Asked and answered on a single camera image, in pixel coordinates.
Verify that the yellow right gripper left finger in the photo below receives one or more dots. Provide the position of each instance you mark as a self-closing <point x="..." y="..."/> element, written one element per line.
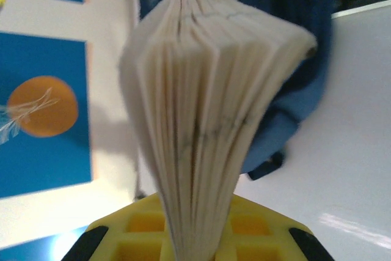
<point x="140" y="233"/>

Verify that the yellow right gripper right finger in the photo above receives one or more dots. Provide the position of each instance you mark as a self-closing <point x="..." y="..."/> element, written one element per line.
<point x="259" y="233"/>

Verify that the navy blue student backpack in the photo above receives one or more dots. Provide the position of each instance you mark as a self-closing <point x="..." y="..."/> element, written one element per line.
<point x="302" y="96"/>

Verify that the small green book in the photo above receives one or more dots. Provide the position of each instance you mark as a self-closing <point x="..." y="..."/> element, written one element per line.
<point x="198" y="90"/>

